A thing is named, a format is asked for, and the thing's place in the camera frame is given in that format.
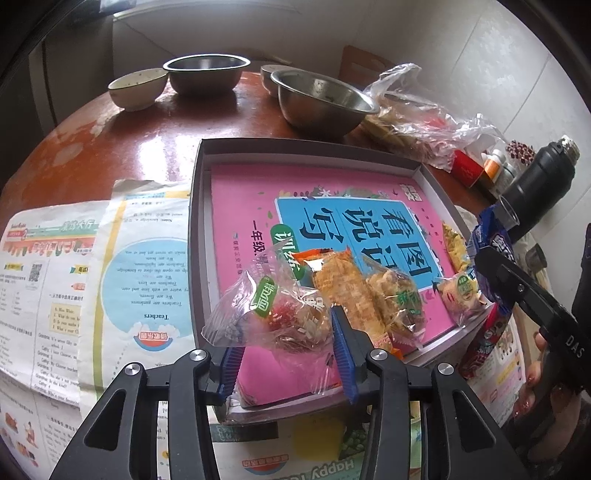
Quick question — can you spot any clear plastic bag of flatbread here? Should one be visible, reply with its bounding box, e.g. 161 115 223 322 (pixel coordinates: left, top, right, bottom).
360 64 502 171

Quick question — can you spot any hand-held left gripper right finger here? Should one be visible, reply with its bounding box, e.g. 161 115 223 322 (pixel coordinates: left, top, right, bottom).
329 305 527 480

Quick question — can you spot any newspaper with red header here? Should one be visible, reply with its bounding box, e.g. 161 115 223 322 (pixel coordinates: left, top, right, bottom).
0 200 116 467

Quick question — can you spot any steel bowl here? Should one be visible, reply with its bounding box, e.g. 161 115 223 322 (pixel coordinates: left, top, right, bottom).
270 69 380 137
163 54 251 95

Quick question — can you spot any newspaper with green lettering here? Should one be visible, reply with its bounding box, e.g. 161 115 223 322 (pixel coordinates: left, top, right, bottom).
157 401 439 480

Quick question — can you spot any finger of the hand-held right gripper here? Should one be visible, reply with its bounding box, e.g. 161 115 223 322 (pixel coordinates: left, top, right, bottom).
475 247 561 333

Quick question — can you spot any newspaper with cartoon pictures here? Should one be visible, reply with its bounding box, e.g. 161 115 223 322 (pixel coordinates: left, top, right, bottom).
457 208 527 421

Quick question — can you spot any person's right hand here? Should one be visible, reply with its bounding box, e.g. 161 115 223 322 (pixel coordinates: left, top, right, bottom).
508 330 591 462

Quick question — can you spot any dark refrigerator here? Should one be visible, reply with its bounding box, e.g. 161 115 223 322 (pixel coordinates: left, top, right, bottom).
28 0 116 134

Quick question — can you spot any blue snack packet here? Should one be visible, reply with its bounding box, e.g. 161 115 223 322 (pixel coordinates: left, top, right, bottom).
462 205 518 381

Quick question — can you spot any black thermos flask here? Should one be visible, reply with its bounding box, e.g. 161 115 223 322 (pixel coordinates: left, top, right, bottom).
499 135 580 241

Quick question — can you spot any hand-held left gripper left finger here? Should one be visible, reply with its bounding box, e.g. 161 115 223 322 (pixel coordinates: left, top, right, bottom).
48 348 245 480

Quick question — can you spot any speckled ceramic bowl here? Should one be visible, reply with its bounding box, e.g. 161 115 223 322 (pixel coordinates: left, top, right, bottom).
108 68 169 112

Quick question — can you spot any yellow chips packet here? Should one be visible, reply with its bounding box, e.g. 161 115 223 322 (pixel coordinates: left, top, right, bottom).
441 220 474 273

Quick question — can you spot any grey cardboard box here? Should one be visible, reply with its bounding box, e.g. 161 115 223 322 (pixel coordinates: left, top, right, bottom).
187 137 490 423

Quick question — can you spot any small round snack packet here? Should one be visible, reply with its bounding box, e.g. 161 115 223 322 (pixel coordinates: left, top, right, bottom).
434 272 485 326

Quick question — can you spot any orange medicine box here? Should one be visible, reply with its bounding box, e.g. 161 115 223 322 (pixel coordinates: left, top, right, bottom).
482 154 504 183

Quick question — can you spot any red and white flower ornament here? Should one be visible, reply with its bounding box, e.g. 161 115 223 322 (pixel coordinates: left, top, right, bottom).
505 141 536 162

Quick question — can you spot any clear plastic cup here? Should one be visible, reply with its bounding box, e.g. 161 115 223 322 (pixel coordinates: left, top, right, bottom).
496 196 522 229

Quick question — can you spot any clear snack packet green label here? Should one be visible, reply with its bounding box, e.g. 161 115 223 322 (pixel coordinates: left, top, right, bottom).
201 240 352 398

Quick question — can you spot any white medicine bottle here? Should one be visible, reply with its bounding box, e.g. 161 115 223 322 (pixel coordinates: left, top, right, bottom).
498 161 518 190

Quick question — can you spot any newspaper with blue circle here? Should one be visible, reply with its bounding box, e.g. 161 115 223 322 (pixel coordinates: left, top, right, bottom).
81 179 208 402

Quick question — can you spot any pink book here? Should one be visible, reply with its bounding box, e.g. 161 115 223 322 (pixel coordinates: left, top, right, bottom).
210 164 467 409

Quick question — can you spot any steel cup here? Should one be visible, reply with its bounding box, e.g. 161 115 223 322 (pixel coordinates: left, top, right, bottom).
527 244 549 274

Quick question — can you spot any yellow pastry packet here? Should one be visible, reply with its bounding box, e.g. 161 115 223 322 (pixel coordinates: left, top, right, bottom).
362 254 426 363

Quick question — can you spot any white ceramic bowl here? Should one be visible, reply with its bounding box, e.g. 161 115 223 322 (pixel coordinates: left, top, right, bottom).
260 65 296 97

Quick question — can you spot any orange rice cracker packet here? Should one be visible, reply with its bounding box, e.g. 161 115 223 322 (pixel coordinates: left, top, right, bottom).
291 247 398 356

